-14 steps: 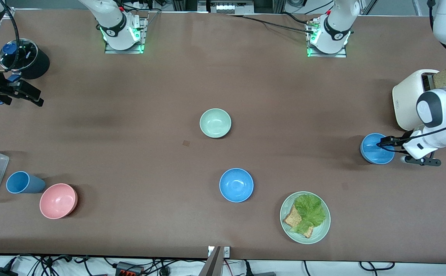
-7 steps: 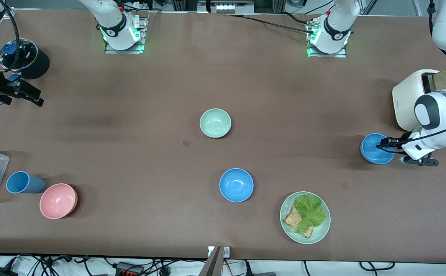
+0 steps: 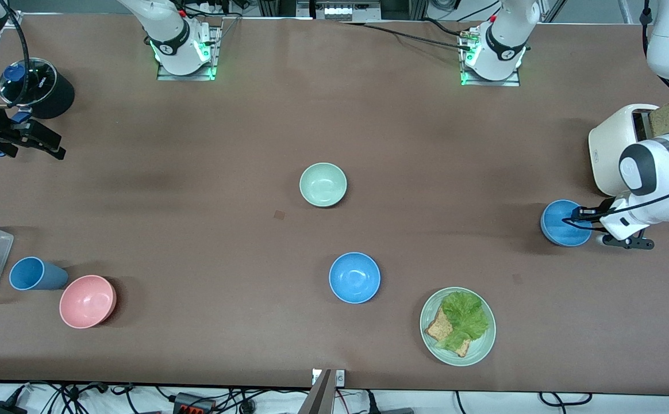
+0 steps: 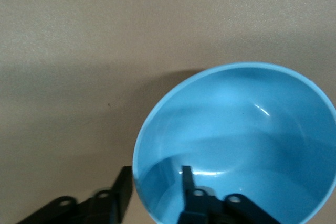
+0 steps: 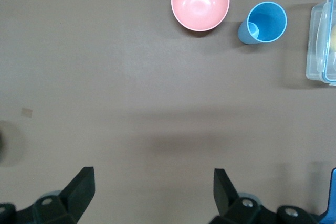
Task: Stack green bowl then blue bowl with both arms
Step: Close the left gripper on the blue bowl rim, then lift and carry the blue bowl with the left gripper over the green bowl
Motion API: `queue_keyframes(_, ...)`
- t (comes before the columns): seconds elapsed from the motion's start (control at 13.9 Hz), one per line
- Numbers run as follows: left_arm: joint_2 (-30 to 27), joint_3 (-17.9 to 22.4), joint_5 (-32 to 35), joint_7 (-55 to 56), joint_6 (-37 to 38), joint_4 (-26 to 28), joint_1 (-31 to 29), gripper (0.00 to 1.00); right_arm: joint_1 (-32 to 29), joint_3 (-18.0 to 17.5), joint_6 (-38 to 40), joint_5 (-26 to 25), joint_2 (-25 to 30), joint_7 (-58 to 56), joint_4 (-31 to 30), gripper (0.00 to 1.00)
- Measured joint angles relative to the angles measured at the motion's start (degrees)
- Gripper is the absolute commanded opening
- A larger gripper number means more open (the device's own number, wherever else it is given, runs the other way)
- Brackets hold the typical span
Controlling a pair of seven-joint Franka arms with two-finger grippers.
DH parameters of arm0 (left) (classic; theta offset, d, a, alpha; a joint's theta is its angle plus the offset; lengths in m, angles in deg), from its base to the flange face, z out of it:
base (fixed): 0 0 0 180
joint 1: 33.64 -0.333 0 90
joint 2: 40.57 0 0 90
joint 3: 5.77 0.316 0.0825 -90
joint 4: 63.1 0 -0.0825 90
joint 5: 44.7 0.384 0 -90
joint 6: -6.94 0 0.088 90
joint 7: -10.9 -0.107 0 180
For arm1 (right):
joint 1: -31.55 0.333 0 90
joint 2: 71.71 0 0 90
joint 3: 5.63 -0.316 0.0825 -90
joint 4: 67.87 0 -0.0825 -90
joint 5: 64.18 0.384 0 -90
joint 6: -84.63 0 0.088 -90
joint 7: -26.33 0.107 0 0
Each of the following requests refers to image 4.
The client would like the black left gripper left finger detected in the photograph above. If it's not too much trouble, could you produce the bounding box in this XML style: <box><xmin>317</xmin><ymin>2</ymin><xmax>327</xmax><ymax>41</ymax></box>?
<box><xmin>18</xmin><ymin>165</ymin><xmax>133</xmax><ymax>224</ymax></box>

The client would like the blue bowl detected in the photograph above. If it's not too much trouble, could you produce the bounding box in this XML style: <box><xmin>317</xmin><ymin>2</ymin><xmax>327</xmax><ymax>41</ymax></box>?
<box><xmin>132</xmin><ymin>62</ymin><xmax>336</xmax><ymax>224</ymax></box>

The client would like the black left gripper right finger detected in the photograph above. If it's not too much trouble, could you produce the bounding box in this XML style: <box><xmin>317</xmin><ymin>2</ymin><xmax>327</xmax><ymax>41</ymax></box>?
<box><xmin>178</xmin><ymin>165</ymin><xmax>281</xmax><ymax>224</ymax></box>

